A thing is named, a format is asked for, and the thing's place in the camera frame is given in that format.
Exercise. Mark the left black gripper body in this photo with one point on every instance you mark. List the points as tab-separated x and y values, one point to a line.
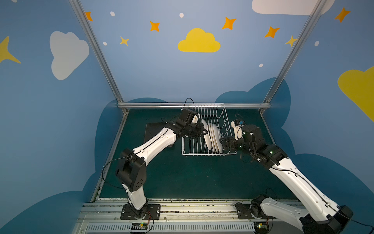
192	130

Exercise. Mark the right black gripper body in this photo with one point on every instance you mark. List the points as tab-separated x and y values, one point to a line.
231	143

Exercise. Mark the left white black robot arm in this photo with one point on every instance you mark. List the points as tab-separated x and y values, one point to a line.
132	164

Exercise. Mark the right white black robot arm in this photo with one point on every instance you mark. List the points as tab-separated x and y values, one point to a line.
320	214

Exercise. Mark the right small circuit board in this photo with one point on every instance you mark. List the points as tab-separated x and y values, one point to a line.
261	228

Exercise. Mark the small circuit board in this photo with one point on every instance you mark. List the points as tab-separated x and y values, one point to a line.
261	228
138	227

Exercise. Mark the left small circuit board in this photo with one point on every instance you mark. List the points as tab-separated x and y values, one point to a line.
138	227

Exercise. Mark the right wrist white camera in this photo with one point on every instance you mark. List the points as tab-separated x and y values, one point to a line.
237	127

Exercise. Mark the white wire dish rack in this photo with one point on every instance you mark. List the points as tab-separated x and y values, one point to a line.
214	115

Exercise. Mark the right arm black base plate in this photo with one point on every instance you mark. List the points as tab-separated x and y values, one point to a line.
248	211

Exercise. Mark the aluminium frame back bar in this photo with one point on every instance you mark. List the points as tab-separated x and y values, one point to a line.
149	105

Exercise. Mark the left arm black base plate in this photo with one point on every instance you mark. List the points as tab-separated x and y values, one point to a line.
148	211

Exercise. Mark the aluminium mounting rail base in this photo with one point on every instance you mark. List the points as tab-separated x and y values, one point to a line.
175	216

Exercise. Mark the aluminium frame right post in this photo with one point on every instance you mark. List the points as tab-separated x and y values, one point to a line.
303	36

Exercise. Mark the aluminium frame post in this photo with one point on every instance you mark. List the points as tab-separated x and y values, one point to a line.
303	36
85	24

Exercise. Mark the aluminium frame left post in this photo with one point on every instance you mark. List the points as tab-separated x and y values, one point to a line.
85	24

